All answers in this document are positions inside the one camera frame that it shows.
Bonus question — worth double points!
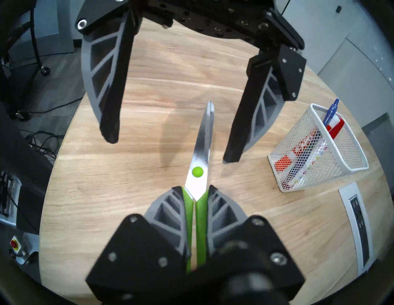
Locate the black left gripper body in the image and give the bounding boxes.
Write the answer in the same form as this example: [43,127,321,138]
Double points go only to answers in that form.
[132,0,306,51]

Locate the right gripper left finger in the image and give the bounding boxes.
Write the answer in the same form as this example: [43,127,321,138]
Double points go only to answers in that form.
[86,186,190,283]

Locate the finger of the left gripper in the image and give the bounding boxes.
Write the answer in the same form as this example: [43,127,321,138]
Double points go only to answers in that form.
[223,45,308,164]
[75,0,136,144]

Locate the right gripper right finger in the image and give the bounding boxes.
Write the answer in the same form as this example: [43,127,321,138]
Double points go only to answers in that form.
[206,184,306,283]

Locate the orange Expo marker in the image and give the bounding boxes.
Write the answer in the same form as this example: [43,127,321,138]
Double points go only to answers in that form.
[274,129,320,172]

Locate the blue ballpoint pen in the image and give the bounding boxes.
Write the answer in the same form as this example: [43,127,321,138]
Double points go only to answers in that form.
[291,98,340,182]

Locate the green handled scissors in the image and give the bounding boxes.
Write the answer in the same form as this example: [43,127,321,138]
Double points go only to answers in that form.
[184,101,215,273]

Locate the red cap patterned marker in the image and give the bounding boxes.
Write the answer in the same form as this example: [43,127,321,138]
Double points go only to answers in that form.
[289,118,345,186]

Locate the white mesh pen holder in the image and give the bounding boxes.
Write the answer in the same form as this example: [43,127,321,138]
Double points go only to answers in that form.
[267,103,369,193]

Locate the black equipment cart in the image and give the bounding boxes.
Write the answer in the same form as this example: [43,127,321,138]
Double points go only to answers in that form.
[0,0,51,122]

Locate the silver table power outlet panel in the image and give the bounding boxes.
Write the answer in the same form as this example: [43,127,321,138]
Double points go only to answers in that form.
[339,182,375,276]

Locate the grey mesh table chair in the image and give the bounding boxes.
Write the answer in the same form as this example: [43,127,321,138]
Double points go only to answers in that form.
[362,112,393,154]

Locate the red emergency stop button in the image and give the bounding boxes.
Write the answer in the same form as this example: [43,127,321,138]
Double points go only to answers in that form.
[9,235,22,254]

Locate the black cable tangle on floor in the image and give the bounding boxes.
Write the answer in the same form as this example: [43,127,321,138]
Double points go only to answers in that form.
[18,129,66,162]

